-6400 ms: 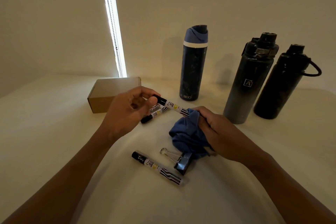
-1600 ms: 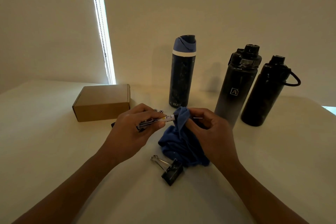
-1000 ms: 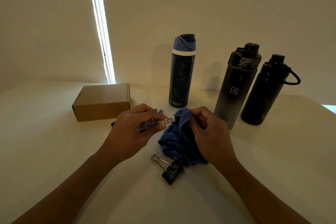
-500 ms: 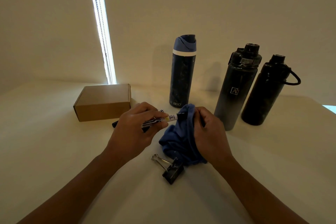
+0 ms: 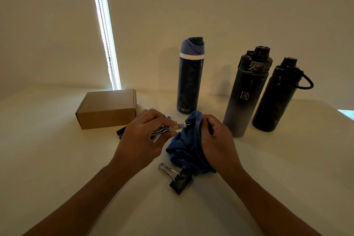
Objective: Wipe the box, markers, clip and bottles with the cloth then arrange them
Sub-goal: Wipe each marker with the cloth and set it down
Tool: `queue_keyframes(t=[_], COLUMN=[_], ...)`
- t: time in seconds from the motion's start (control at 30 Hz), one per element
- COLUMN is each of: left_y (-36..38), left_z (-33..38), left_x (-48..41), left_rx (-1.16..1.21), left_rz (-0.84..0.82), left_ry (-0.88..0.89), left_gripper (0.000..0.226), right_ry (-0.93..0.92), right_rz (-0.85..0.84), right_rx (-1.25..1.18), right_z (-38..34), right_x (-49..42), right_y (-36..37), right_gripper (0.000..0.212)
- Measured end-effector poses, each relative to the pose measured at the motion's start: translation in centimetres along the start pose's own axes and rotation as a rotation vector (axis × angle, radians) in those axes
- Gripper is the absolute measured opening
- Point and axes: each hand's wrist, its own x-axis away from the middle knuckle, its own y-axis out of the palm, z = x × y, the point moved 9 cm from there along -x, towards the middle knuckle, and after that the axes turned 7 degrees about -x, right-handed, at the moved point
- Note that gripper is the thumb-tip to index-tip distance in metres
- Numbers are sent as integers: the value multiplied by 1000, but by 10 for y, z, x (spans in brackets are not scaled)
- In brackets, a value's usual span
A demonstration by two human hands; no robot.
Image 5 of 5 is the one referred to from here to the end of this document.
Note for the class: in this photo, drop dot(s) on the person's left hand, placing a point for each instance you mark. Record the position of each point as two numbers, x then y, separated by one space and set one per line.
138 147

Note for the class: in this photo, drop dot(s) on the person's right hand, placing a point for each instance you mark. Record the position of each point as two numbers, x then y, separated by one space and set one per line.
221 150

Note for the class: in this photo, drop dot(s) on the blue cloth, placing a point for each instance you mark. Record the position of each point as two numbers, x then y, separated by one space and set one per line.
185 150

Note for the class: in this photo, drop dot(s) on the brown paper box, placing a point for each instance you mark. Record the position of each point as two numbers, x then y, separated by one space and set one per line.
105 108

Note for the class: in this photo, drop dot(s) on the black binder clip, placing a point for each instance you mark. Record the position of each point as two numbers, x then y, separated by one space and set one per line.
181 183

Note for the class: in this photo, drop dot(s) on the black grey gradient bottle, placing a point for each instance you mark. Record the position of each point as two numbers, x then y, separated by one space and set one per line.
246 97

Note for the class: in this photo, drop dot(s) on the navy bottle with blue lid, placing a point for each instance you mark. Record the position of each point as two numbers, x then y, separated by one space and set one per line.
190 83

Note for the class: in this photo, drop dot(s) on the person's right forearm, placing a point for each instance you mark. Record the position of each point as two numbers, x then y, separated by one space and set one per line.
271 211

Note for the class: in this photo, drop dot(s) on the person's left forearm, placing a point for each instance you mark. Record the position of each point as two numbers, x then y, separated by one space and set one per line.
74 208

